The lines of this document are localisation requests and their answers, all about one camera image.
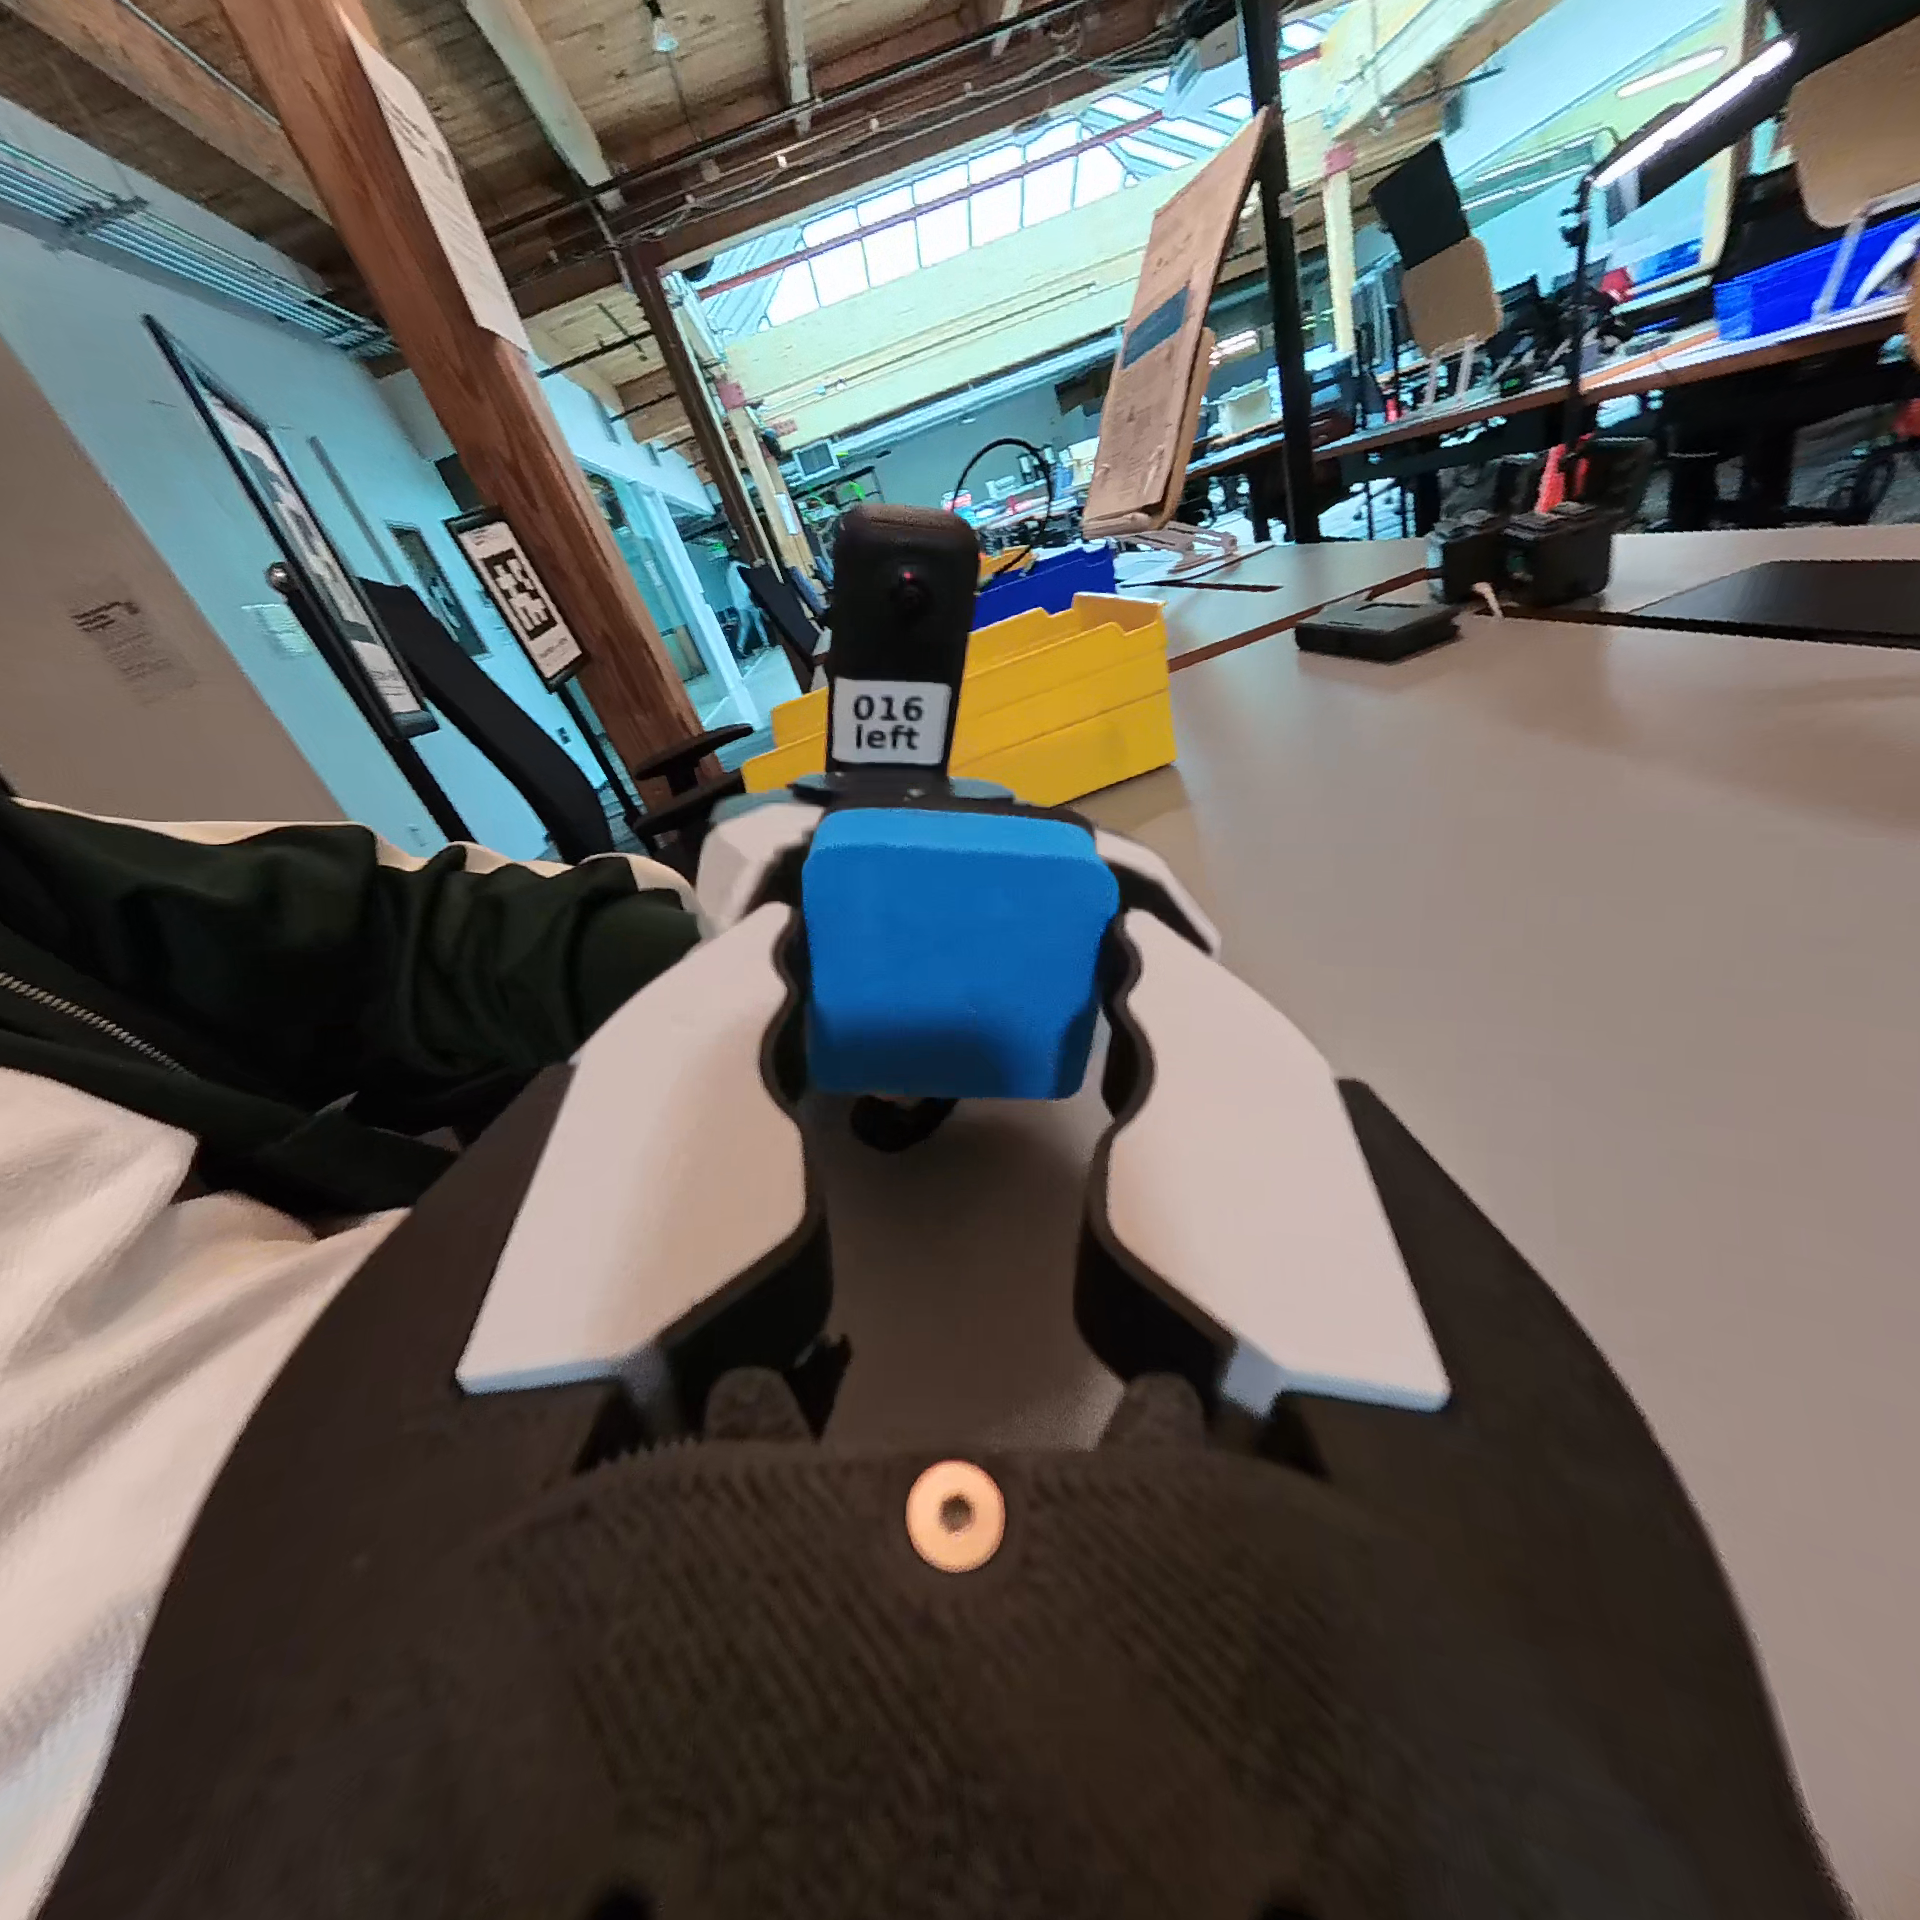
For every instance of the cardboard sheet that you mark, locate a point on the cardboard sheet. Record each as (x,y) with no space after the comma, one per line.
(1170,330)

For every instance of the black panel with tan base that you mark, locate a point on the black panel with tan base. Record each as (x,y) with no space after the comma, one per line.
(1447,296)

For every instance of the wooden background desk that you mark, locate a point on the wooden background desk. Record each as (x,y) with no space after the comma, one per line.
(1726,336)

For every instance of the white tilted stand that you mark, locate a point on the white tilted stand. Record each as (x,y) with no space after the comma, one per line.
(1191,545)

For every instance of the blue storage bin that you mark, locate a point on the blue storage bin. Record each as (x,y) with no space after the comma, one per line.
(1771,296)

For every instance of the person's left forearm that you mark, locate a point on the person's left forearm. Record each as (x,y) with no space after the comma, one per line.
(525,960)

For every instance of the small framed marker sign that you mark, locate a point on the small framed marker sign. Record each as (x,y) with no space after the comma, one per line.
(518,601)

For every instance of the white paper notice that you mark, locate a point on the white paper notice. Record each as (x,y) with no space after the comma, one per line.
(442,182)

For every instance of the black steel pole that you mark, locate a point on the black steel pole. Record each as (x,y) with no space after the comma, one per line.
(1276,300)

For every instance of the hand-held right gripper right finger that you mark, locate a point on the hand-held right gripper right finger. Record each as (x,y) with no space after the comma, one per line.
(1276,1202)

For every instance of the blue plastic bin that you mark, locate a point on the blue plastic bin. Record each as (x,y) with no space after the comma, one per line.
(1048,576)

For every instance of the person's torso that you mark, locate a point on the person's torso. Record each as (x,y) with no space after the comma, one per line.
(132,1352)

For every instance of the yellow plastic bin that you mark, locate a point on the yellow plastic bin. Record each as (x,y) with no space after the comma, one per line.
(1077,705)

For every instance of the wooden pillar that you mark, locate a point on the wooden pillar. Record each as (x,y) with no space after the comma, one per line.
(448,341)

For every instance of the blue foam eraser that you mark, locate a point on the blue foam eraser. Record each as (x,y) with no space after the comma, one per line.
(962,960)

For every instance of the black table mat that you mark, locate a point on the black table mat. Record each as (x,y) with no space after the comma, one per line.
(1786,601)

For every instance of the large framed sign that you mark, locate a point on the large framed sign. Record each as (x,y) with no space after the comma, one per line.
(286,508)

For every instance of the tan cardboard panel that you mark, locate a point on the tan cardboard panel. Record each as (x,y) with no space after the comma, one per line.
(1859,143)

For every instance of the grey desk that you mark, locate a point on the grey desk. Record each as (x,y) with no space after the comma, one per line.
(1276,589)
(1574,977)

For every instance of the black office chair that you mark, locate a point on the black office chair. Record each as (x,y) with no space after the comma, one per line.
(496,718)

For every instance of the white light bar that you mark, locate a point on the white light bar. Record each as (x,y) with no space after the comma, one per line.
(1695,104)

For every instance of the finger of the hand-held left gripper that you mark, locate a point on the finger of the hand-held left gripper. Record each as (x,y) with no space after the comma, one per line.
(1160,899)
(737,863)

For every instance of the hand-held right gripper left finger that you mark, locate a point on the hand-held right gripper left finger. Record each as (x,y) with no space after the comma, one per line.
(643,1202)

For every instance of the black battery charger case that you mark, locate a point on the black battery charger case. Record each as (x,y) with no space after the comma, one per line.
(1562,564)
(1464,558)

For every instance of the black flat box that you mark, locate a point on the black flat box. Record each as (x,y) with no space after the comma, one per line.
(1373,631)

